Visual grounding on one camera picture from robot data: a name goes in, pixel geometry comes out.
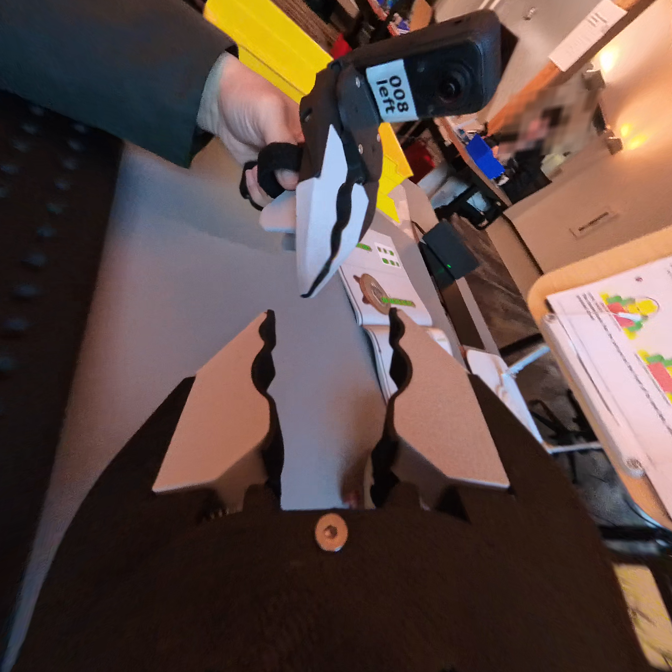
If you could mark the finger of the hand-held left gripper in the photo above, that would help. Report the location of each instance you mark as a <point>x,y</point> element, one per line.
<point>354,220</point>
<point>315,225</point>

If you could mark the printed paper sheet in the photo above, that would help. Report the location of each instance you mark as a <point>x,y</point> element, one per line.
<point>603,341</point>

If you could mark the white stand base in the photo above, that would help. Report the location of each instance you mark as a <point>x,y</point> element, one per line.
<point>498,378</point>

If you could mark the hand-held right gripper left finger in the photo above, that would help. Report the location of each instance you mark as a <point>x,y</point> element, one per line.
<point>215,430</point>

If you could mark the instruction booklet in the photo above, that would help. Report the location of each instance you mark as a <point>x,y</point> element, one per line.
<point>422,317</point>

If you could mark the yellow plastic bin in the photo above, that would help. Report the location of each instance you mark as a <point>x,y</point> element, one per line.
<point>262,42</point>

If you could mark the blue plastic bin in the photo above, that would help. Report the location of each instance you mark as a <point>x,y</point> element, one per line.
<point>483,155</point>

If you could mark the wooden document board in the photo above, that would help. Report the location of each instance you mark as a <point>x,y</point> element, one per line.
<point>540,294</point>

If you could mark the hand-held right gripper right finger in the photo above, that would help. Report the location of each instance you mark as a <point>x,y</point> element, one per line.
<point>446,430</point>

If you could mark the grey desk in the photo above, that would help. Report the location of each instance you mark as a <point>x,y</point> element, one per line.
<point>183,262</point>

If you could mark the red plastic bin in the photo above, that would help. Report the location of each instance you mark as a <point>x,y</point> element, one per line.
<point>417,157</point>

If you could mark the white wall notice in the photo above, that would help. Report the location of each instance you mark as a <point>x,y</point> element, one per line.
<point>588,31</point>

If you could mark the black studded mat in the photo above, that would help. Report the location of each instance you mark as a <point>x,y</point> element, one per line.
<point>52,262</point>

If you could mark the person's left hand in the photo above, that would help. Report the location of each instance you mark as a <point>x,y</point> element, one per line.
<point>246,115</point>

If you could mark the black box device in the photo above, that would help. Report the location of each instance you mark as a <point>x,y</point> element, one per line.
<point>451,252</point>

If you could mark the person's left forearm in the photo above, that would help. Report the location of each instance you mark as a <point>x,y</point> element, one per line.
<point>105,63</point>

